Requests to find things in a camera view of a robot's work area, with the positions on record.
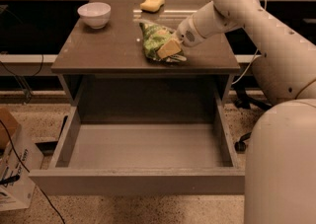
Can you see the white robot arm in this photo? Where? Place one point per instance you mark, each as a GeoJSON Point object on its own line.
{"type": "Point", "coordinates": [280, 172]}

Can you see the open grey top drawer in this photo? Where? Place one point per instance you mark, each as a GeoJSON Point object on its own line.
{"type": "Point", "coordinates": [138, 139]}

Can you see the brown cardboard box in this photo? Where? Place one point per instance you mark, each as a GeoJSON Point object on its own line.
{"type": "Point", "coordinates": [8, 126]}

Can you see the grey drawer cabinet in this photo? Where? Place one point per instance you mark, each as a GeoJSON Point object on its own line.
{"type": "Point", "coordinates": [114, 75]}

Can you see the white ceramic bowl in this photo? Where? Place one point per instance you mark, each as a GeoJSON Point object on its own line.
{"type": "Point", "coordinates": [95, 14]}

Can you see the yellow sponge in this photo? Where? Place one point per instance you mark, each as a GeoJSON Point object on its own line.
{"type": "Point", "coordinates": [152, 6]}

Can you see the black office chair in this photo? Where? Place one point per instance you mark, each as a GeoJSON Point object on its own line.
{"type": "Point", "coordinates": [244, 101]}

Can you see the white cardboard box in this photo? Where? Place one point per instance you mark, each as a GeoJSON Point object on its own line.
{"type": "Point", "coordinates": [18, 159]}

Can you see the green jalapeno chip bag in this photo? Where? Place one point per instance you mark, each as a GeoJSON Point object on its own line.
{"type": "Point", "coordinates": [152, 42]}

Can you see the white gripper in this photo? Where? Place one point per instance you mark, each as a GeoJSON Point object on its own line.
{"type": "Point", "coordinates": [186, 32]}

